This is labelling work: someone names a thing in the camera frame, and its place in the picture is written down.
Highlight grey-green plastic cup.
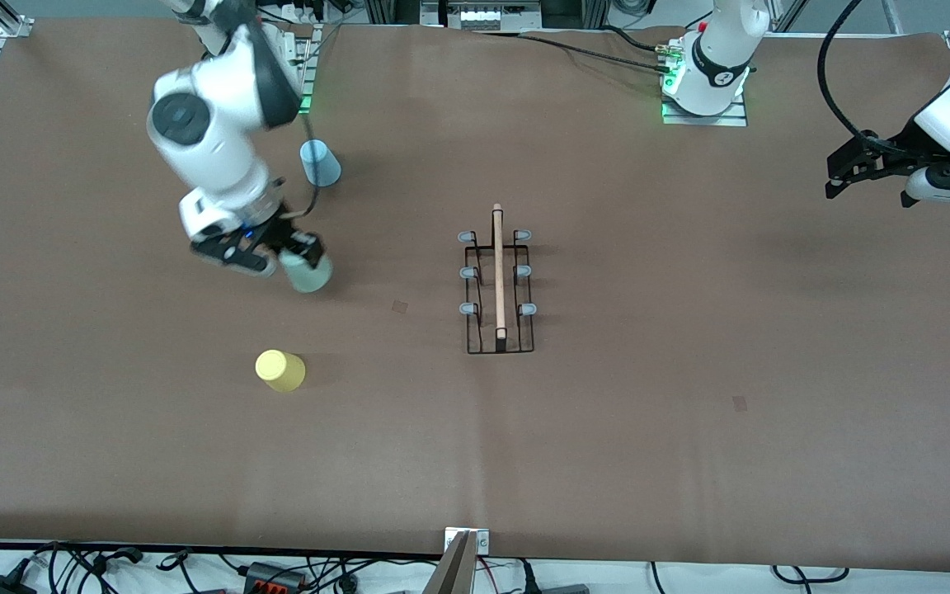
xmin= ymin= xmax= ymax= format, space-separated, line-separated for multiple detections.
xmin=280 ymin=252 xmax=334 ymax=295

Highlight yellow plastic cup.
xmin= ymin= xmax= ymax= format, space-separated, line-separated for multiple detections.
xmin=255 ymin=350 xmax=307 ymax=394

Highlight black wire cup holder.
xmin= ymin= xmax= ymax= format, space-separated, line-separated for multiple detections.
xmin=458 ymin=204 xmax=538 ymax=356

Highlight light blue plastic cup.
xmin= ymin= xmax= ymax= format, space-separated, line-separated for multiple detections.
xmin=299 ymin=139 xmax=342 ymax=188

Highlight white power strip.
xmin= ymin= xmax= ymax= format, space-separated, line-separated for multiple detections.
xmin=277 ymin=0 xmax=336 ymax=24

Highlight white electronics box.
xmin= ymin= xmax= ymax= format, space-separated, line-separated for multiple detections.
xmin=444 ymin=0 xmax=543 ymax=32

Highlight black red connector box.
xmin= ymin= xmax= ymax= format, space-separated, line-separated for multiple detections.
xmin=244 ymin=562 xmax=308 ymax=592

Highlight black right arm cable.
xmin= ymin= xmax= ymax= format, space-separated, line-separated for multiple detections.
xmin=281 ymin=114 xmax=319 ymax=219

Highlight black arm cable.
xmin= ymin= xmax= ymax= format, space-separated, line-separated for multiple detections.
xmin=281 ymin=114 xmax=319 ymax=219
xmin=819 ymin=0 xmax=896 ymax=153

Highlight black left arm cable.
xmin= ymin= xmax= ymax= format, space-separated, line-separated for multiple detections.
xmin=819 ymin=0 xmax=896 ymax=153

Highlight long black table cable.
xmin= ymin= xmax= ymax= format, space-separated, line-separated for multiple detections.
xmin=475 ymin=29 xmax=674 ymax=77

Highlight small metal bracket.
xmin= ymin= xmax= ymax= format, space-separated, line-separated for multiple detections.
xmin=444 ymin=527 xmax=491 ymax=555

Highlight grey aluminium post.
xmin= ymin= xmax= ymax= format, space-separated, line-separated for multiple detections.
xmin=421 ymin=530 xmax=477 ymax=594

